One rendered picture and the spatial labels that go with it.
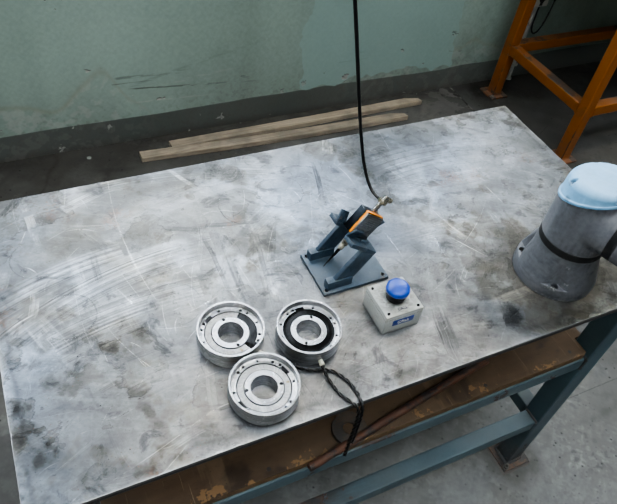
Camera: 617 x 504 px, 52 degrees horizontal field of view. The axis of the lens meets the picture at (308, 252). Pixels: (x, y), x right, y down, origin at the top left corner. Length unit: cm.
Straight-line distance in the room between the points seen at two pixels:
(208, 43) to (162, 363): 173
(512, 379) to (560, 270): 31
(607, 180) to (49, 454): 93
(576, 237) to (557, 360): 41
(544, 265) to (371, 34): 184
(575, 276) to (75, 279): 86
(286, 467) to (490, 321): 44
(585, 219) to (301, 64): 184
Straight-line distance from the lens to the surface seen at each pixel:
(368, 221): 104
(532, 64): 308
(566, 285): 120
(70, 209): 123
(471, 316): 112
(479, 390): 135
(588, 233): 112
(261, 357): 96
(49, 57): 243
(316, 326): 101
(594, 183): 111
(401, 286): 102
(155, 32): 245
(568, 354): 149
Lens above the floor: 163
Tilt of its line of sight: 47 degrees down
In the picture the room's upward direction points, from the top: 9 degrees clockwise
